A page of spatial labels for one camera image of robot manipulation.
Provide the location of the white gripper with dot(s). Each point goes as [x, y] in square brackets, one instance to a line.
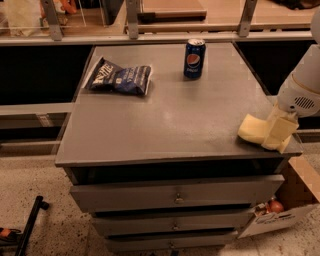
[297, 96]

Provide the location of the yellow sponge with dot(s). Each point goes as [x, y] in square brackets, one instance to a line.
[252, 129]

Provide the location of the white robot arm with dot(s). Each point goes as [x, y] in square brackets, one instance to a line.
[310, 62]

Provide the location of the blue pepsi can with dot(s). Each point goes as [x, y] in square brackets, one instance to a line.
[194, 58]

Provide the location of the cardboard box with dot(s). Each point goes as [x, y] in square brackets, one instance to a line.
[299, 194]

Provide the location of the red onion in box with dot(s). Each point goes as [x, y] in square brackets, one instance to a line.
[275, 206]

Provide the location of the top grey drawer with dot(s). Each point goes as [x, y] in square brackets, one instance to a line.
[176, 193]

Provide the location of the grey drawer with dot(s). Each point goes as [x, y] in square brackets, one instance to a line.
[176, 193]
[170, 241]
[113, 226]

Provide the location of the middle grey drawer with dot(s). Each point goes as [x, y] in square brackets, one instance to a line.
[113, 226]

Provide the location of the grey drawer cabinet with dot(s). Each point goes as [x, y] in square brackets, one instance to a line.
[181, 129]

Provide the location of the dark blue chip bag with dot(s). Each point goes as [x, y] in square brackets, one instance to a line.
[109, 77]

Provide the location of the bottom grey drawer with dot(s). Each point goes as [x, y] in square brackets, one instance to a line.
[170, 241]

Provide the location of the black stand leg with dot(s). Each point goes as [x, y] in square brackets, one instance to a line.
[39, 204]

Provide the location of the metal railing frame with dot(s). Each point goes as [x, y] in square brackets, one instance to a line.
[37, 22]

